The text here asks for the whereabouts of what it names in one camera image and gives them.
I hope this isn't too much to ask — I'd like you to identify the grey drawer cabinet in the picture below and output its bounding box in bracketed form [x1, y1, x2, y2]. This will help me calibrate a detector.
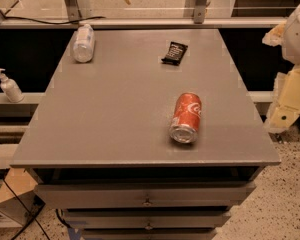
[13, 29, 280, 240]

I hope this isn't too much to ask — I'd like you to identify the white pump dispenser bottle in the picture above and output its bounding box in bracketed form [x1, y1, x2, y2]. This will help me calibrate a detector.
[0, 68, 24, 103]

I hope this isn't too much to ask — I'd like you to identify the black cable on shelf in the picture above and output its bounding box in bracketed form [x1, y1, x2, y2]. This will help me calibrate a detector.
[0, 0, 107, 26]

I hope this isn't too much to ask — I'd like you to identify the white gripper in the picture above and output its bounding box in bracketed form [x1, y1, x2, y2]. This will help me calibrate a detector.
[262, 4, 300, 133]

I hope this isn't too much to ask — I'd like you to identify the black cable on floor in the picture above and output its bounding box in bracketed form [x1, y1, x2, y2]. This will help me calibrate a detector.
[0, 155, 53, 240]

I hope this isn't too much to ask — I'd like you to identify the clear blue plastic bottle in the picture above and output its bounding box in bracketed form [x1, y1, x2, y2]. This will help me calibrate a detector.
[73, 24, 95, 63]

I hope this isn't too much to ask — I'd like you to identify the grey metal bracket left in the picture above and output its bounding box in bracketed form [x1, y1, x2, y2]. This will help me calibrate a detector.
[64, 0, 92, 21]

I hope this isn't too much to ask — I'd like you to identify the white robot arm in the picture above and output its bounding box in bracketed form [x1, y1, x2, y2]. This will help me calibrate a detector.
[262, 4, 300, 134]

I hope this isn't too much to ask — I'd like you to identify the cardboard box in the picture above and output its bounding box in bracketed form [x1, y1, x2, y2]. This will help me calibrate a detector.
[0, 168, 37, 228]

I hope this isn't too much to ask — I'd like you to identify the black snack packet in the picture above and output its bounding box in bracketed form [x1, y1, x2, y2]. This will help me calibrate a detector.
[161, 41, 188, 66]

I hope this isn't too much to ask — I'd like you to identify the red coke can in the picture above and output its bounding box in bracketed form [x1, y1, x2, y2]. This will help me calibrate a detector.
[169, 93, 202, 144]

